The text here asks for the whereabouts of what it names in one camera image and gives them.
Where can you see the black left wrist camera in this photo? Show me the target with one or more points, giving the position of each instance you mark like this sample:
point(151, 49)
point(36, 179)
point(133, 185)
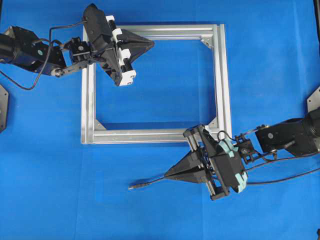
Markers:
point(97, 28)

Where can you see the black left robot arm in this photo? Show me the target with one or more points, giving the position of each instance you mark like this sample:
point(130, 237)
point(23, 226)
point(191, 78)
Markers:
point(22, 48)

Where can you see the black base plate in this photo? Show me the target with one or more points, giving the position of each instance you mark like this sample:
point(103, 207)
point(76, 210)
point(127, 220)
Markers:
point(4, 101)
point(313, 101)

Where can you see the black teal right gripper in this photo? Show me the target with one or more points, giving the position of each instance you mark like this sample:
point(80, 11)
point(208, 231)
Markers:
point(195, 166)

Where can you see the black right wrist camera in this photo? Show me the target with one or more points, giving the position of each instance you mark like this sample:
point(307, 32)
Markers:
point(231, 171)

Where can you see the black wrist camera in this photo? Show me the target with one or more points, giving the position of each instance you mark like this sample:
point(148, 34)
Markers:
point(231, 171)
point(97, 28)

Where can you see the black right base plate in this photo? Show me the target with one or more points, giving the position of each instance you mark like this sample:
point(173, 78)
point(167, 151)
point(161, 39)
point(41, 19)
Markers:
point(313, 101)

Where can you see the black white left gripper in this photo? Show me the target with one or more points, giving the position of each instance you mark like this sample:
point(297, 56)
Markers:
point(118, 59)

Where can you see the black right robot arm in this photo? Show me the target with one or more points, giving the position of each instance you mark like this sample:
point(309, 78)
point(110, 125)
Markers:
point(298, 136)

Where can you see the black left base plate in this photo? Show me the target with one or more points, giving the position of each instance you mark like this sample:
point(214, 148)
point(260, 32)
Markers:
point(4, 101)

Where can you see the silver aluminium extrusion frame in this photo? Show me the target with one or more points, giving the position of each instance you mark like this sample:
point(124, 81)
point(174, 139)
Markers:
point(211, 35)

